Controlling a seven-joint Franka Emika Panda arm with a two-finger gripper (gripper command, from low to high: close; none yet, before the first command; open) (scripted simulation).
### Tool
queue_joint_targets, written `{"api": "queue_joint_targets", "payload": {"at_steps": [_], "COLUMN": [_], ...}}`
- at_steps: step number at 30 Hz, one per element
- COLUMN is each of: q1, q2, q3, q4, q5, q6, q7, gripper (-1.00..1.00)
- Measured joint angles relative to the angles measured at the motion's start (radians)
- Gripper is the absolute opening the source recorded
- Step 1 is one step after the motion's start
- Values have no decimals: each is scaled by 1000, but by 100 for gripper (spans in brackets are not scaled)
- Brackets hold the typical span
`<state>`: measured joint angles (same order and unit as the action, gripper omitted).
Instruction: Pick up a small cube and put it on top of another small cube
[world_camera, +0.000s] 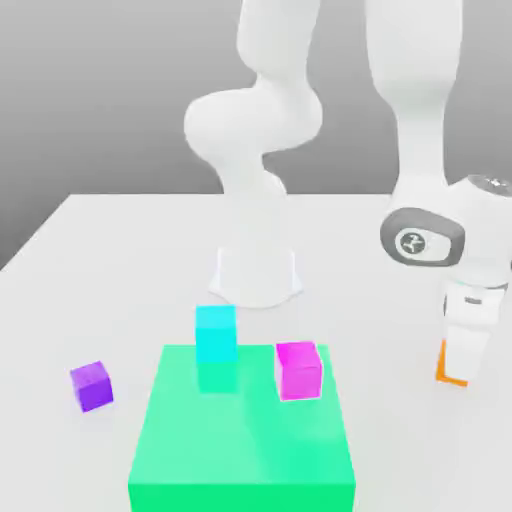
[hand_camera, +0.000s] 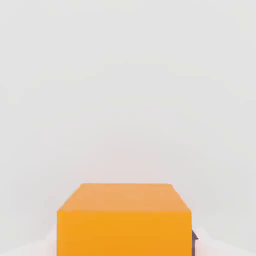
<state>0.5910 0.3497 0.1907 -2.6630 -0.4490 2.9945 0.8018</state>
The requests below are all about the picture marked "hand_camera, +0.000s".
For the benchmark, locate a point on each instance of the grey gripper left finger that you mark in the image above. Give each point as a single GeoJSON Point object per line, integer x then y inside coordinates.
{"type": "Point", "coordinates": [48, 249]}

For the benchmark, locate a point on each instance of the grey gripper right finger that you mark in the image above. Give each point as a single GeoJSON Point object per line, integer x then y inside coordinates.
{"type": "Point", "coordinates": [202, 247]}

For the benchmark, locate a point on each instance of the small orange cube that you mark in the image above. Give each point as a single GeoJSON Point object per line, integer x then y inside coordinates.
{"type": "Point", "coordinates": [124, 230]}

